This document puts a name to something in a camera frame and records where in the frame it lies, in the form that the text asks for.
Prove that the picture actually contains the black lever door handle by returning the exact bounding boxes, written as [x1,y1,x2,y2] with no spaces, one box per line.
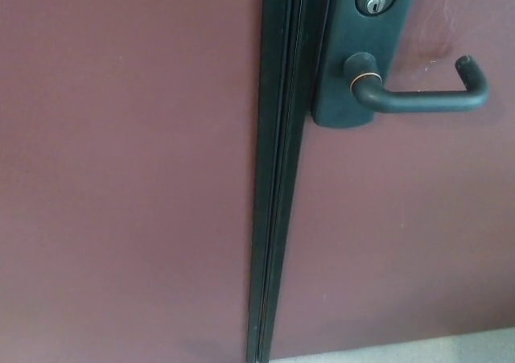
[344,52,492,115]

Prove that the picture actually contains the black door meeting edge strip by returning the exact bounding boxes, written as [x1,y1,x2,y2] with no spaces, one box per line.
[245,0,336,363]

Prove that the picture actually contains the plain maroon door leaf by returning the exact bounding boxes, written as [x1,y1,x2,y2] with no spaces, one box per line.
[0,0,265,363]

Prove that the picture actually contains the maroon door leaf with lockset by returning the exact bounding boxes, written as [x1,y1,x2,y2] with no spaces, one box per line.
[270,0,515,361]

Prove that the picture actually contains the black lockset escutcheon plate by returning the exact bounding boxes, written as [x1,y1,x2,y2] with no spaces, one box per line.
[309,0,416,129]

